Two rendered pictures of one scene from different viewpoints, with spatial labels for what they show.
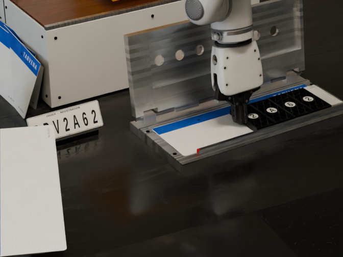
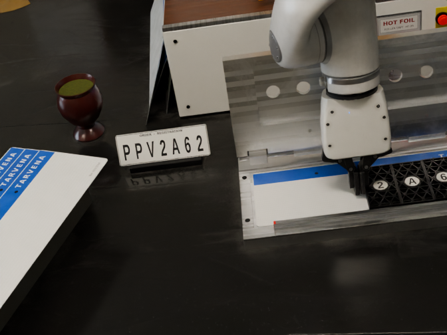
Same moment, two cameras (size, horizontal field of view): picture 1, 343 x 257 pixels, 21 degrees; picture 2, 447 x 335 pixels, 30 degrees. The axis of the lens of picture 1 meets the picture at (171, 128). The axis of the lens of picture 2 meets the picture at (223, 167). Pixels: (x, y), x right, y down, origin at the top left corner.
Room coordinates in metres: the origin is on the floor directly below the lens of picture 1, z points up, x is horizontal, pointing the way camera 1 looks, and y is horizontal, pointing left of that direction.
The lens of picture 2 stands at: (0.77, -0.55, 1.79)
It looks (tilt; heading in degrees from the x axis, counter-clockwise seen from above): 38 degrees down; 36
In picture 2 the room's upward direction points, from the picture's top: 10 degrees counter-clockwise
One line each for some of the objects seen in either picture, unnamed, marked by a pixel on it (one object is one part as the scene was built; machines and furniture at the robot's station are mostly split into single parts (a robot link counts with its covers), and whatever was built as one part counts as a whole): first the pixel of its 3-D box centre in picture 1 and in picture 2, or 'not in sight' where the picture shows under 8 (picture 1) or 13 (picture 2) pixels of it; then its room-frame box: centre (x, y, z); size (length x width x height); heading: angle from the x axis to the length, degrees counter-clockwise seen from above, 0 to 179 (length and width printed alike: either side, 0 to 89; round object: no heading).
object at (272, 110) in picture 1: (271, 112); (412, 184); (1.73, -0.21, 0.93); 0.10 x 0.05 x 0.01; 31
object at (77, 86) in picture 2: not in sight; (82, 109); (1.69, 0.41, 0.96); 0.09 x 0.09 x 0.11
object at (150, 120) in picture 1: (244, 116); (377, 180); (1.73, -0.15, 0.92); 0.44 x 0.21 x 0.04; 121
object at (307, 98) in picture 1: (308, 101); not in sight; (1.78, -0.29, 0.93); 0.10 x 0.05 x 0.01; 31
